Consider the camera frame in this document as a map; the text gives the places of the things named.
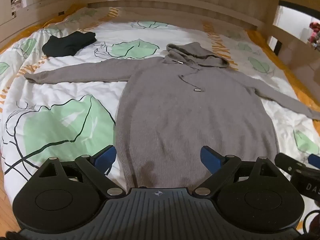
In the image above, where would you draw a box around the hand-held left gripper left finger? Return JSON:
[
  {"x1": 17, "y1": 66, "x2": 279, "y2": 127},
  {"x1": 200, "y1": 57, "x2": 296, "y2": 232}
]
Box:
[{"x1": 37, "y1": 145, "x2": 127, "y2": 198}]

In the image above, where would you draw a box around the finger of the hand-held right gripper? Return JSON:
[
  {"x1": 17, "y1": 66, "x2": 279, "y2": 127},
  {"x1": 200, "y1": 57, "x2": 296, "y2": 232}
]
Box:
[
  {"x1": 308, "y1": 154, "x2": 320, "y2": 168},
  {"x1": 274, "y1": 152, "x2": 305, "y2": 178}
]

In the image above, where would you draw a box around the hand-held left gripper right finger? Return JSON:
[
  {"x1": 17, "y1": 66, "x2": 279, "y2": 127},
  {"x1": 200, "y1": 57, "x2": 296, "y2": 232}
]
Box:
[{"x1": 194, "y1": 145, "x2": 281, "y2": 198}]

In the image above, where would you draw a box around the grey knit hoodie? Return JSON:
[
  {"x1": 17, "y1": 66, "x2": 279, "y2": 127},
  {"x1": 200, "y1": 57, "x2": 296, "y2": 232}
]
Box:
[{"x1": 24, "y1": 43, "x2": 320, "y2": 189}]

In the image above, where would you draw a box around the pile of colourful clothes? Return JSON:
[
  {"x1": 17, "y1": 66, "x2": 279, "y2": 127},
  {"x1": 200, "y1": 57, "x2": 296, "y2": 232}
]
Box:
[{"x1": 308, "y1": 21, "x2": 320, "y2": 51}]

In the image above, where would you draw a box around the white leaf print blanket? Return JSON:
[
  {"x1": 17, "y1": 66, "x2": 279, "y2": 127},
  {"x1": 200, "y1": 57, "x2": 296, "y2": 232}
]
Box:
[{"x1": 0, "y1": 6, "x2": 320, "y2": 198}]

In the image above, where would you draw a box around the wooden shelf unit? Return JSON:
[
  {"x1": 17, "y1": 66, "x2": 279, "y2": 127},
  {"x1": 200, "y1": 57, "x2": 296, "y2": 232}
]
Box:
[{"x1": 265, "y1": 0, "x2": 320, "y2": 85}]

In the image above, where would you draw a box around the black folded garment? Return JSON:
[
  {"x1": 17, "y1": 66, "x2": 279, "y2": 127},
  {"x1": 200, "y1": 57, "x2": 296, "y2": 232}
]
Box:
[{"x1": 42, "y1": 32, "x2": 97, "y2": 57}]

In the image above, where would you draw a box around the wooden bed headboard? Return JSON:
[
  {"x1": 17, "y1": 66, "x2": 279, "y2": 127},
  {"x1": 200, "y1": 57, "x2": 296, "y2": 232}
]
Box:
[{"x1": 0, "y1": 0, "x2": 277, "y2": 52}]

